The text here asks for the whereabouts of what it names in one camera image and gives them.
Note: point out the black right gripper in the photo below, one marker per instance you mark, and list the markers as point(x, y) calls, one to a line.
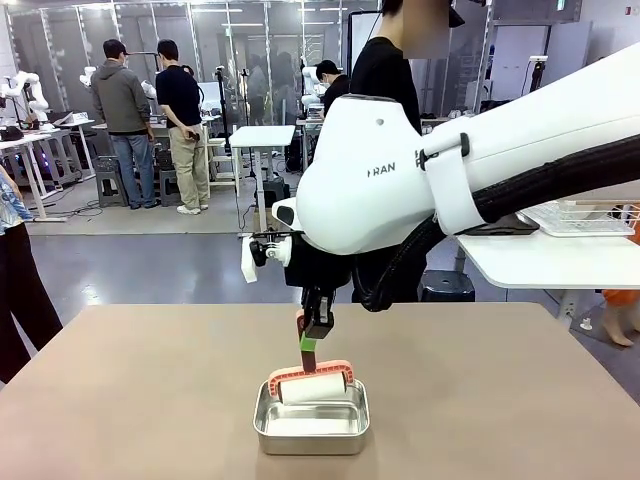
point(320, 270)

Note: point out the pink lint roller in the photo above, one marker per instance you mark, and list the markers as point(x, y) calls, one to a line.
point(310, 390)

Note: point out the white lab robot arm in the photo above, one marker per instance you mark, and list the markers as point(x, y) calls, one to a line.
point(37, 100)
point(310, 90)

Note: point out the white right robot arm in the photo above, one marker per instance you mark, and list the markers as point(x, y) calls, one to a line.
point(360, 200)

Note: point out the steel rectangular tray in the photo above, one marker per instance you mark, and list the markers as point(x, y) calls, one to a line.
point(310, 442)

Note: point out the cardboard box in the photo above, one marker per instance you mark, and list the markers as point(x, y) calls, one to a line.
point(265, 220)

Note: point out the dark blue stool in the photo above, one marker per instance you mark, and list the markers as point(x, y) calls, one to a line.
point(447, 287)

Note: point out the dark grey stool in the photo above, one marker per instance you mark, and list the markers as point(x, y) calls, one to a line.
point(277, 192)

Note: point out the white step stool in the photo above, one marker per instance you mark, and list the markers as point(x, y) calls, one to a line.
point(222, 165)

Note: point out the grey plastic stool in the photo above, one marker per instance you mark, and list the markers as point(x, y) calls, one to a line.
point(110, 180)
point(167, 190)

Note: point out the white standing desk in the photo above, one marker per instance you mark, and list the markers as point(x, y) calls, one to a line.
point(262, 135)

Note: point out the white side table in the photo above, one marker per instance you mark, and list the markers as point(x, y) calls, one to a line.
point(550, 265)

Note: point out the wooden shoe rack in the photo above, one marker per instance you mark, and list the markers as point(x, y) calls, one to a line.
point(440, 120)

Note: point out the person with black top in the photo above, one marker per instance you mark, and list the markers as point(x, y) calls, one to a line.
point(335, 85)

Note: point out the person in black t-shirt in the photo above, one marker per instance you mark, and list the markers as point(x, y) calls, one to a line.
point(385, 75)

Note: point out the person in khaki trousers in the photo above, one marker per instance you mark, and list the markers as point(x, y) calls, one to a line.
point(180, 100)

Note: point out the person in black trousers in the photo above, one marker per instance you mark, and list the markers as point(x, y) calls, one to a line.
point(20, 300)

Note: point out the person in orange skirt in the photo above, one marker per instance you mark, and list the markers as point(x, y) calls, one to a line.
point(617, 325)

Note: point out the person in grey hoodie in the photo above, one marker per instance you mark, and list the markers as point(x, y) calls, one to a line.
point(120, 100)

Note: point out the tall whiteboard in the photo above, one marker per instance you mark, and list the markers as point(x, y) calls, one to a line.
point(360, 30)

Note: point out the black light stand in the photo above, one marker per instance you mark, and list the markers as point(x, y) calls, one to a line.
point(537, 72)

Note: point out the white lab desk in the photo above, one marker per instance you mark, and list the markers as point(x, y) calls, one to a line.
point(30, 137)

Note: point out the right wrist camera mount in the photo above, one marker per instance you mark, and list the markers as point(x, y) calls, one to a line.
point(250, 265)

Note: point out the black camera tripod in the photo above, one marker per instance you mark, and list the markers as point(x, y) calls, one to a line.
point(247, 125)
point(222, 110)

